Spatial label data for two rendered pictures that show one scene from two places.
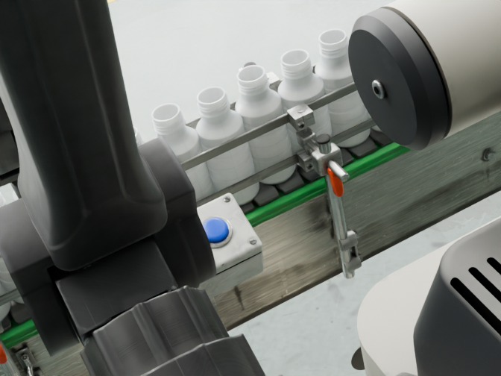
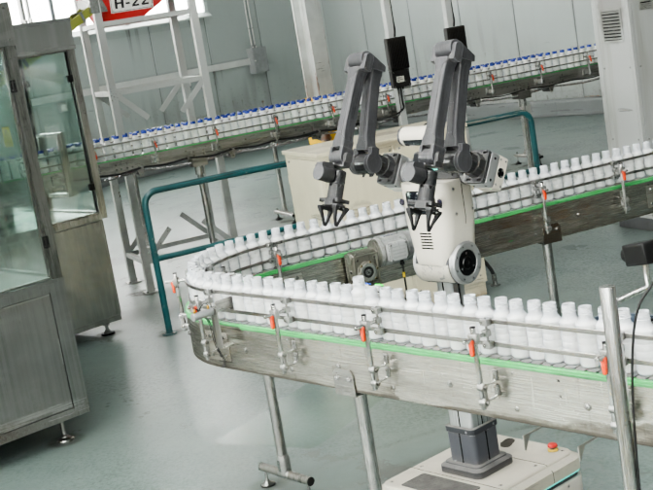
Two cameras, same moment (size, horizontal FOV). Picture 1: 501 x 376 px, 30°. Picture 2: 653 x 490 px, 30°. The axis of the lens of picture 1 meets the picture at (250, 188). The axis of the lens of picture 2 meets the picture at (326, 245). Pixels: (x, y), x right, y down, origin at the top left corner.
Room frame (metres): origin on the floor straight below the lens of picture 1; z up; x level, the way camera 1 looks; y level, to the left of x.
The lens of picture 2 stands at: (2.48, 3.70, 2.02)
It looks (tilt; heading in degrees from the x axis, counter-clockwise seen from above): 11 degrees down; 247
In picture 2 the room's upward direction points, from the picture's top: 9 degrees counter-clockwise
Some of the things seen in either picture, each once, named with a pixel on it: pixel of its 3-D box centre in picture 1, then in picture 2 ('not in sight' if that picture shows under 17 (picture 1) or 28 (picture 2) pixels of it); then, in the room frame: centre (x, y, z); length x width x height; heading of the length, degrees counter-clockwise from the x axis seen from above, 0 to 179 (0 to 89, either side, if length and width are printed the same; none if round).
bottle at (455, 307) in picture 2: not in sight; (457, 321); (0.78, 0.64, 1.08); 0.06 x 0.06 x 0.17
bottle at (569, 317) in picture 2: not in sight; (571, 332); (0.66, 1.04, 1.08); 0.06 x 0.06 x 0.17
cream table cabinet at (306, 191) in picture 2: not in sight; (386, 222); (-1.15, -3.60, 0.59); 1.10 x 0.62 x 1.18; 178
